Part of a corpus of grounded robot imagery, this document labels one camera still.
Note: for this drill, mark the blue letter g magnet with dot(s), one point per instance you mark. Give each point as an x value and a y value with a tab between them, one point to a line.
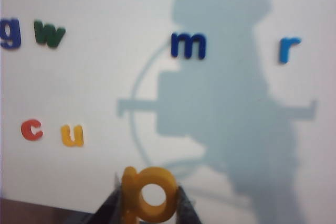
14	32

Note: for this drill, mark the green letter w magnet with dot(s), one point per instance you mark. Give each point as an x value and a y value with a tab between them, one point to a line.
48	36

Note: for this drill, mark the yellow letter u magnet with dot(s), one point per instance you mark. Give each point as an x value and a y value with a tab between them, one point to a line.
68	140

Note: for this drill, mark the yellow letter p magnet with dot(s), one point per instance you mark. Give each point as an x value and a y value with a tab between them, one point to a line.
131	195

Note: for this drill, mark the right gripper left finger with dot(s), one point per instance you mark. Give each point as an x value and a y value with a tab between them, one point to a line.
110	211

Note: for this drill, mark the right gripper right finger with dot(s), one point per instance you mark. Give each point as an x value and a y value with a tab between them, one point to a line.
186	211

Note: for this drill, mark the light blue letter r magnet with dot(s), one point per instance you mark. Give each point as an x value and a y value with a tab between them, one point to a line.
286	51

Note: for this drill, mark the dark blue letter m magnet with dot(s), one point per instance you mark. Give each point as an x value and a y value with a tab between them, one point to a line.
187	44

